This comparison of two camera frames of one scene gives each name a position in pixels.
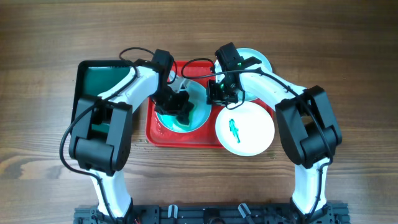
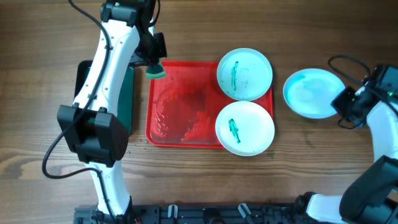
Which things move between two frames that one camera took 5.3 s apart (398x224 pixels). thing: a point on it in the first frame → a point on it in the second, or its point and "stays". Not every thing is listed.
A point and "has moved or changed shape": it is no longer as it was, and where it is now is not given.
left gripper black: (183, 98) → (160, 52)
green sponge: (184, 117) has moved or changed shape
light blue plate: (199, 98) → (310, 93)
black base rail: (214, 213) stays
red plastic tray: (207, 137) stays
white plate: (245, 131) stays
